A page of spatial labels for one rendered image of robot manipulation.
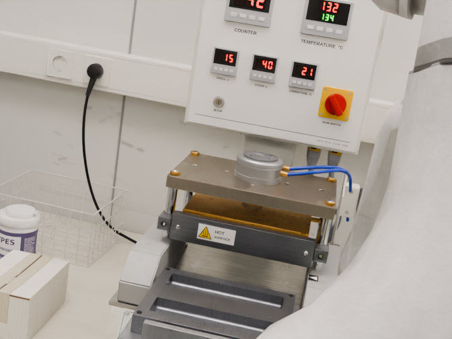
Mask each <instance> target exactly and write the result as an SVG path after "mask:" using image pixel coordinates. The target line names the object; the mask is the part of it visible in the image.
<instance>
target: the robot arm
mask: <svg viewBox="0 0 452 339"><path fill-rule="evenodd" d="M372 2H374V4H376V6H378V8H379V9H380V10H382V11H386V12H388V13H392V14H395V15H398V16H400V17H404V18H406V19H409V20H412V19H413V17H414V14H415V15H423V21H422V27H421V31H420V37H419V41H418V48H417V52H416V59H415V63H414V70H412V71H409V73H408V80H407V85H406V91H405V96H404V97H402V98H398V100H397V101H396V102H395V103H394V105H393V106H392V107H391V108H390V109H389V110H388V112H387V115H386V117H385V120H384V121H383V124H382V126H381V128H380V130H379V133H378V135H377V139H376V141H375V146H374V149H373V154H372V156H371V161H370V164H369V168H368V171H367V176H366V178H365V183H364V186H363V191H362V193H361V198H360V200H359V205H358V208H357V211H356V215H355V218H354V223H353V226H352V229H351V231H350V233H349V236H348V238H347V240H346V243H345V245H344V247H343V250H342V253H341V256H340V260H339V264H338V277H337V278H336V279H335V280H334V281H333V282H332V283H331V284H330V285H329V286H328V287H327V288H326V289H325V290H324V291H323V292H322V293H321V294H320V295H319V296H318V297H317V298H316V299H315V300H314V301H313V302H312V303H311V304H310V305H308V306H306V307H304V308H303V309H300V310H299V311H296V312H295V313H292V314H290V315H289V316H287V317H285V318H283V319H281V320H279V321H277V322H275V323H273V324H272V325H270V326H268V327H267V328H266V329H265V330H264V331H263V332H262V333H261V334H260V335H259V336H258V337H257V338H256V339H452V0H372Z"/></svg>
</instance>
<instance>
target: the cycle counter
mask: <svg viewBox="0 0 452 339"><path fill-rule="evenodd" d="M265 4H266V0H234V5H235V6H240V7H248V8H252V9H260V10H264V9H265Z"/></svg>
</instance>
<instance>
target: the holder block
mask: <svg viewBox="0 0 452 339"><path fill-rule="evenodd" d="M295 299H296V295H294V294H290V293H285V292H281V291H275V290H272V289H266V288H263V287H257V286H254V285H247V284H244V283H240V282H235V281H231V280H225V279H222V278H216V277H212V276H207V275H203V274H197V273H193V272H188V271H184V270H178V269H175V268H169V267H164V269H163V270H162V271H161V273H160V275H159V276H158V277H157V279H156V280H155V282H154V283H153V285H152V286H151V288H150V289H149V291H148V292H147V294H146V295H145V296H144V298H143V300H142V301H141V302H140V303H139V305H138V307H137V308H136V309H135V311H134V313H133V315H132V320H131V326H130V331H131V332H136V333H140V334H142V329H143V322H144V321H145V320H146V319H147V320H151V321H155V322H160V323H163V324H169V325H172V326H177V327H181V328H186V329H190V330H196V331H199V332H204V333H207V334H213V335H217V336H222V337H226V338H231V339H256V338H257V337H258V336H259V335H260V334H261V333H262V332H263V331H264V330H265V329H266V328H267V327H268V326H270V325H272V324H273V323H275V322H277V321H279V320H281V319H283V318H285V317H287V316H289V315H290V314H292V313H293V312H294V307H295Z"/></svg>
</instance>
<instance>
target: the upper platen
mask: <svg viewBox="0 0 452 339"><path fill-rule="evenodd" d="M183 212H186V213H192V214H196V215H202V216H206V217H212V218H216V219H222V220H226V221H232V222H236V223H241V224H245V225H251V226H255V227H261V228H265V229H271V230H275V231H281V232H285V233H291V234H295V235H301V236H305V237H309V230H310V226H311V222H315V223H320V220H321V219H317V218H313V217H312V216H310V215H304V214H300V213H294V212H290V211H284V210H280V209H274V208H270V207H266V206H260V205H256V204H250V203H246V202H240V201H236V200H229V199H226V198H219V197H216V196H209V195H206V194H199V193H195V195H194V196H193V197H192V198H191V199H190V201H189V202H188V204H187V205H186V206H185V207H184V208H183Z"/></svg>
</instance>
